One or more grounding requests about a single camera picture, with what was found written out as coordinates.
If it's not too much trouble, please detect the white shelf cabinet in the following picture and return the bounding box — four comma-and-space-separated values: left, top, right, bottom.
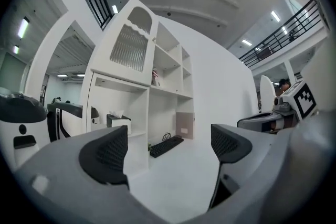
80, 0, 196, 179

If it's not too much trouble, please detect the flag print book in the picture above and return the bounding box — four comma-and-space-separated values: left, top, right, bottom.
151, 66, 161, 87

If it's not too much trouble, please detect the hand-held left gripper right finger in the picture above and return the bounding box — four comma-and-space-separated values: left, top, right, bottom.
211, 123, 253, 166

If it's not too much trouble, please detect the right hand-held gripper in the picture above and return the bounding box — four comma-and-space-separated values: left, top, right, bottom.
237, 80, 320, 131

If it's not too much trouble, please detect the brown cardboard sheet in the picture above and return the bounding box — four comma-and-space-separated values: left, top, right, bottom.
175, 112, 195, 139

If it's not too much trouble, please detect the white and black robot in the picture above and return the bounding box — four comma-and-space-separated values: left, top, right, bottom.
0, 93, 48, 172
47, 102, 88, 143

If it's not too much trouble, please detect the white arched board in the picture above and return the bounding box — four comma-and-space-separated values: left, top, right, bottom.
259, 75, 277, 114

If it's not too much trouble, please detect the black keyboard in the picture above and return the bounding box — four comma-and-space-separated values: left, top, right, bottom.
149, 136, 185, 159

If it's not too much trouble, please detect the green box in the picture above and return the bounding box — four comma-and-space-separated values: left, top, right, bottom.
106, 110, 132, 136

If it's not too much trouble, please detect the white desk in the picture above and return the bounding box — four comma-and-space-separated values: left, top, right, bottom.
123, 136, 253, 221

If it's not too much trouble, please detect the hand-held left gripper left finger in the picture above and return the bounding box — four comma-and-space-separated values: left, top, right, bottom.
78, 125, 130, 185

